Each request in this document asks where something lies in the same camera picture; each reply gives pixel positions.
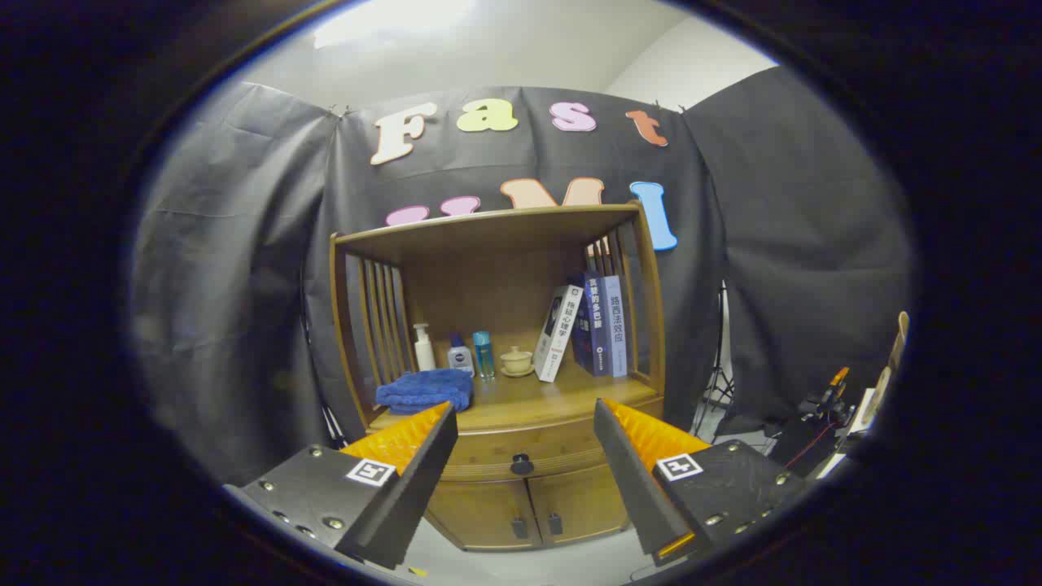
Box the white bottle with blue cap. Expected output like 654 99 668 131
447 333 475 377

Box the wooden drawer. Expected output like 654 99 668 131
370 396 665 483

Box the wooden cabinet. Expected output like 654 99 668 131
329 203 668 553

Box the black and orange device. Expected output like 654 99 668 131
802 366 856 428

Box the dark blue book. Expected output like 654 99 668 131
570 273 611 378

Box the blue folded towel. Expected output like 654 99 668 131
375 369 475 416

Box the pale blue book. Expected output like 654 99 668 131
602 275 628 378

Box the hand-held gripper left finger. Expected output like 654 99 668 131
224 400 459 571

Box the light wooden board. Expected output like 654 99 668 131
863 311 910 424

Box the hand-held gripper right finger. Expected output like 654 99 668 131
593 398 811 568

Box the wooden countertop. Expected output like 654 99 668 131
368 358 662 432

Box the wooden cabinet door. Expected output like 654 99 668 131
423 480 542 553
528 462 632 544

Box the white book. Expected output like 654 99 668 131
533 285 585 383

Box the red cable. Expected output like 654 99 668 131
783 419 835 471

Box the black backdrop cloth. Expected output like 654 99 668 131
130 67 913 489

